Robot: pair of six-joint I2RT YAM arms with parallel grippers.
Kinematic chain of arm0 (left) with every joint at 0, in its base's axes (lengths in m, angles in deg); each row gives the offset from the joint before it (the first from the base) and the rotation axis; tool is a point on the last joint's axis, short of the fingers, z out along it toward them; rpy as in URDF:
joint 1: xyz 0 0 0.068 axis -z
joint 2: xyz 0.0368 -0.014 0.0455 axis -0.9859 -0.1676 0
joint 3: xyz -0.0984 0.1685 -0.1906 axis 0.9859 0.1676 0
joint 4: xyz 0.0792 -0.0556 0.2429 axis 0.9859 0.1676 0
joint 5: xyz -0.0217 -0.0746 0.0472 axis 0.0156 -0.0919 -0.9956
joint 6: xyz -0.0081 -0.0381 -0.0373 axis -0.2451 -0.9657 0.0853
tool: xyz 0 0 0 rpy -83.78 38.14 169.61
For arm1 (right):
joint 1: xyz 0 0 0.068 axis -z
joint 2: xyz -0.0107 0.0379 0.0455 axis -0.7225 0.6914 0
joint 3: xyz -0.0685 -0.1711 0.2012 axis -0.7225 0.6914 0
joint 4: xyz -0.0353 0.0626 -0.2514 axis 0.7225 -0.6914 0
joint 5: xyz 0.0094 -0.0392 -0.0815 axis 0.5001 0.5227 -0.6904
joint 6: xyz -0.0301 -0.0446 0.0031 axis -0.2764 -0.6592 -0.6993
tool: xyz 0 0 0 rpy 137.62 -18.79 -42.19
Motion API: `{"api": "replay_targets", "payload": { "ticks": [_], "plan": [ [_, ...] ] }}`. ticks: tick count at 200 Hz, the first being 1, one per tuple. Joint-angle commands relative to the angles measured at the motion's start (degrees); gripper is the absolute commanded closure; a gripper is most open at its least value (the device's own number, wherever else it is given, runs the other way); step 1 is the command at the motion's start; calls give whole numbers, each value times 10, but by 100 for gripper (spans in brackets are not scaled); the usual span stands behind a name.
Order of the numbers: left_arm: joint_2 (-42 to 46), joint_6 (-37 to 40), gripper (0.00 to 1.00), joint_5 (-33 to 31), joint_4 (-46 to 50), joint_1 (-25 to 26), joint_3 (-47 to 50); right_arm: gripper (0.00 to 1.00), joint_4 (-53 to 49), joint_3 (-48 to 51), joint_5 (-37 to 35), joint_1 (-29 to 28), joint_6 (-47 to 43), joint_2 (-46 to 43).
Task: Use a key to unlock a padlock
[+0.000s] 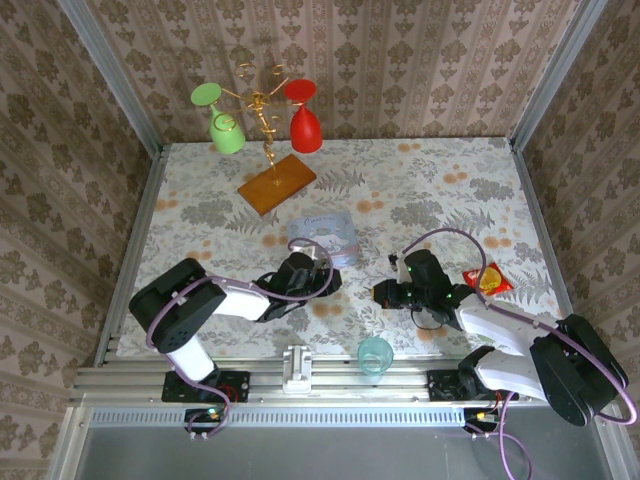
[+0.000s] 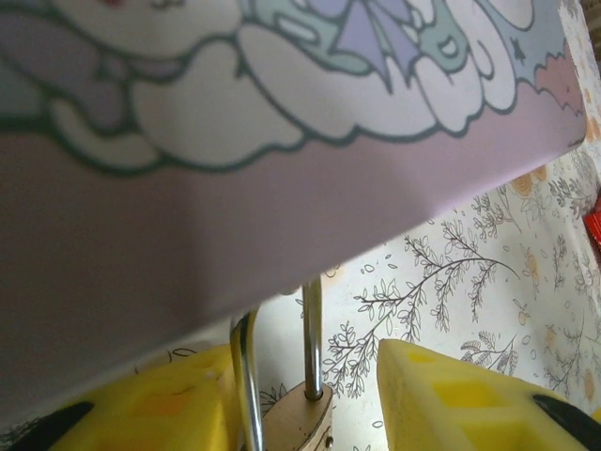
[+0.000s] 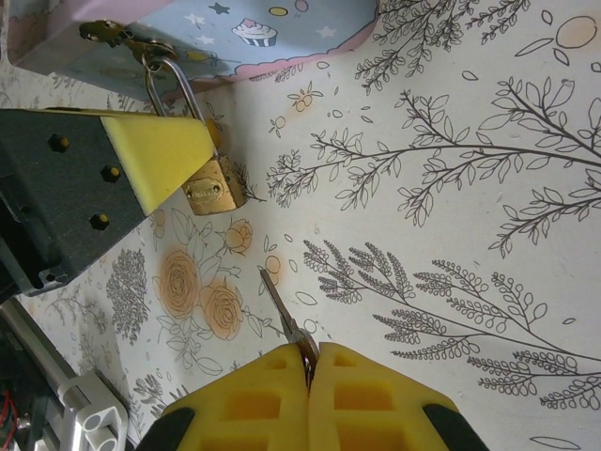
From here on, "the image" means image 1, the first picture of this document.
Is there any red goblet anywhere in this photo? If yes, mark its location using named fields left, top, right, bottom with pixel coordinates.
left=283, top=78, right=324, bottom=154

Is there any floral tablecloth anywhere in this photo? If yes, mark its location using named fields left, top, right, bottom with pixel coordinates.
left=117, top=137, right=564, bottom=359

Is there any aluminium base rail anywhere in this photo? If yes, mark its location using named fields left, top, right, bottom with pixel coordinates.
left=74, top=357, right=616, bottom=404

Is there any teal transparent plastic cup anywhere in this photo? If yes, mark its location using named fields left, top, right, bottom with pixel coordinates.
left=356, top=336, right=395, bottom=385

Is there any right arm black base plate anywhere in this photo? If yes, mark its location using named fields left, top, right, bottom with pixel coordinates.
left=426, top=368, right=521, bottom=404

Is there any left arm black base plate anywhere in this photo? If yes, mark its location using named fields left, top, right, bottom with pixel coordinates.
left=160, top=370, right=251, bottom=404

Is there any red snack packet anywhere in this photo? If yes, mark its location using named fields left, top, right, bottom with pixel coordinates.
left=462, top=261, right=515, bottom=298

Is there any pastel cartoon tin box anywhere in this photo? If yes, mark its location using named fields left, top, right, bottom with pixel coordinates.
left=286, top=211, right=362, bottom=270

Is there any aluminium frame post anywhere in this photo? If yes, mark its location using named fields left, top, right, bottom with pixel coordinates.
left=54, top=0, right=164, bottom=156
left=509, top=0, right=609, bottom=151

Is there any green goblet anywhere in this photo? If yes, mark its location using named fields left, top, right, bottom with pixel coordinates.
left=192, top=82, right=246, bottom=155

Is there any grey metal shelf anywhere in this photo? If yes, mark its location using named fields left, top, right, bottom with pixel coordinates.
left=49, top=407, right=640, bottom=480

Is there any slotted grey cable duct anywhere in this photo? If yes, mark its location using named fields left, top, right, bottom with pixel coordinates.
left=87, top=405, right=474, bottom=427

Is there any gold wire stand wooden base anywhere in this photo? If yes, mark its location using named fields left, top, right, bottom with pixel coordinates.
left=219, top=63, right=319, bottom=217

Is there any white plastic bracket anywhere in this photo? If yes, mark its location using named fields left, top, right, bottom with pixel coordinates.
left=281, top=344, right=314, bottom=395

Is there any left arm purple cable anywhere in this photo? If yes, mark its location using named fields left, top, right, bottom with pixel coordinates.
left=146, top=238, right=335, bottom=442

